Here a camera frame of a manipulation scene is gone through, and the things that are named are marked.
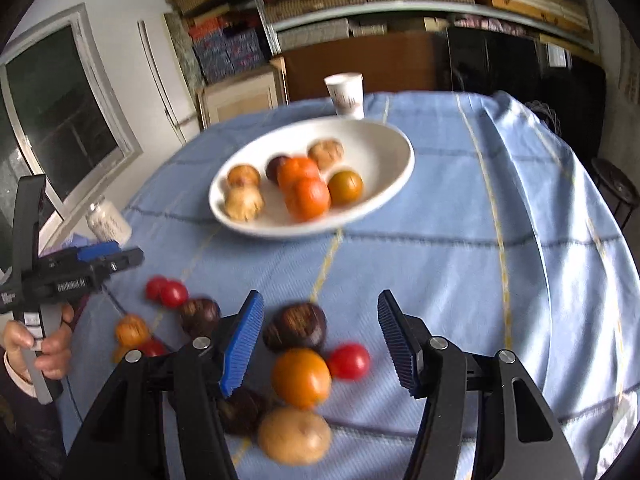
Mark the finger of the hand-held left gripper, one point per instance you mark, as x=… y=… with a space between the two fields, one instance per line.
x=100 y=251
x=122 y=262

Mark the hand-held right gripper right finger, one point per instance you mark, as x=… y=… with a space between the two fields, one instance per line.
x=397 y=345

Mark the grey marble slab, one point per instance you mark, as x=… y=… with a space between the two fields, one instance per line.
x=182 y=55

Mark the white metal shelf rack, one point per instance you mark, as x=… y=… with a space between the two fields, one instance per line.
x=262 y=15

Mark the black round stool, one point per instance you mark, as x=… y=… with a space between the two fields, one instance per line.
x=617 y=185

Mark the blue checked tablecloth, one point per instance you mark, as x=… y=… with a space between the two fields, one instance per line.
x=450 y=285

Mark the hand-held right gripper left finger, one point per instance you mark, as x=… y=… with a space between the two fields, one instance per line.
x=245 y=340

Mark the person's left hand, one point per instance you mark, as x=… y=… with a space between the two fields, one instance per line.
x=57 y=355

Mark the white oval plate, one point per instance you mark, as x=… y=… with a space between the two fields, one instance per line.
x=380 y=160

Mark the white leaning strip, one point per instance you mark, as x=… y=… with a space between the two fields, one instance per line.
x=160 y=85

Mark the brown board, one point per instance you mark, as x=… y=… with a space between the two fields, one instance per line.
x=370 y=65

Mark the stack of blue patterned boxes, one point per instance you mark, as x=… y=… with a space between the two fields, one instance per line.
x=227 y=55

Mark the grey framed window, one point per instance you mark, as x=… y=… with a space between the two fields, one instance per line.
x=112 y=110

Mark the black panel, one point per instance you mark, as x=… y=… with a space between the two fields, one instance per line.
x=515 y=75

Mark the cream drink can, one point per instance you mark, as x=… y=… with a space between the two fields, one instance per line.
x=107 y=222

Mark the red cherry tomato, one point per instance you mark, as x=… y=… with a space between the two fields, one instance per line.
x=175 y=295
x=154 y=287
x=348 y=361
x=152 y=348

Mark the small orange mandarin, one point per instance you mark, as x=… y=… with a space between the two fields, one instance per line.
x=301 y=377

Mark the dark purple passion fruit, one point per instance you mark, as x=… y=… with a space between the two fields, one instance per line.
x=295 y=327
x=247 y=410
x=274 y=167
x=200 y=316

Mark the person's left forearm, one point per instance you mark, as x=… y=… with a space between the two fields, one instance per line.
x=25 y=430

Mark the white paper cup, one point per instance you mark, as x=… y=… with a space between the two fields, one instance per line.
x=346 y=95

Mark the orange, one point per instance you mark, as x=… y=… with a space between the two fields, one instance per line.
x=307 y=200
x=300 y=167
x=345 y=187

